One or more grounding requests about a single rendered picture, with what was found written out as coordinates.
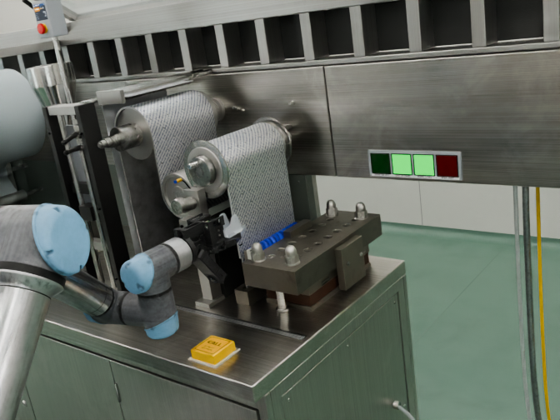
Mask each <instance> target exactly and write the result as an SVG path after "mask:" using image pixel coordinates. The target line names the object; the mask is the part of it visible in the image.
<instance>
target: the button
mask: <svg viewBox="0 0 560 420"><path fill-rule="evenodd" d="M235 350H236V348H235V343H234V341H231V340H228V339H225V338H221V337H216V336H210V337H208V338H207V339H205V340H204V341H203V342H201V343H199V344H198V345H197V346H196V347H194V348H192V349H191V354H192V358H193V359H197V360H199V361H202V362H205V363H210V364H212V365H216V364H217V363H219V362H220V361H222V360H223V359H224V358H225V357H226V356H228V355H229V354H231V353H232V352H234V351H235Z"/></svg>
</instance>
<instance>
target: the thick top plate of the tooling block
mask: <svg viewBox="0 0 560 420"><path fill-rule="evenodd" d="M338 213H339V214H338V215H337V216H336V217H326V213H324V214H323V215H322V216H320V217H318V218H316V219H314V220H313V221H312V226H311V227H309V228H308V229H306V230H304V231H303V232H300V233H299V234H298V235H296V236H295V237H292V238H287V237H284V238H283V239H281V240H279V241H278V242H275V243H274V244H273V245H271V246H270V247H267V248H266V249H264V250H263V251H264V253H265V257H266V260H265V261H263V262H252V261H251V260H250V259H248V260H246V261H245V262H242V270H243V275H244V280H245V284H246V286H251V287H255V288H263V289H267V290H272V291H276V292H280V293H288V294H292V295H297V296H298V295H299V294H301V293H302V292H304V291H305V290H307V289H308V288H310V287H311V286H312V285H313V284H314V283H316V282H317V281H319V280H320V279H321V278H323V277H325V276H326V275H327V274H329V273H330V272H331V271H332V270H334V269H335V268H336V267H337V264H336V257H335V250H334V249H335V248H337V247H339V246H340V245H342V244H343V243H345V242H346V241H347V240H348V239H350V238H352V237H353V236H355V235H358V236H362V246H363V247H364V248H365V247H366V246H367V245H368V244H369V243H371V242H372V241H374V240H375V239H376V238H378V237H380V236H381V235H382V225H381V217H380V214H376V213H368V214H367V215H368V218H367V219H364V220H356V219H355V212H349V211H340V210H338ZM288 245H293V246H294V247H295V248H296V250H297V254H298V256H299V260H300V263H299V264H298V265H296V266H291V267H289V266H286V265H285V258H284V256H285V255H286V254H285V249H286V247H287V246H288Z"/></svg>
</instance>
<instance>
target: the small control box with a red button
mask: <svg viewBox="0 0 560 420"><path fill-rule="evenodd" d="M32 7H33V11H34V14H35V18H36V21H37V30H38V32H39V34H40V38H52V37H58V36H63V35H68V29H67V25H66V21H65V17H64V14H63V7H62V4H61V0H41V1H37V2H33V3H32Z"/></svg>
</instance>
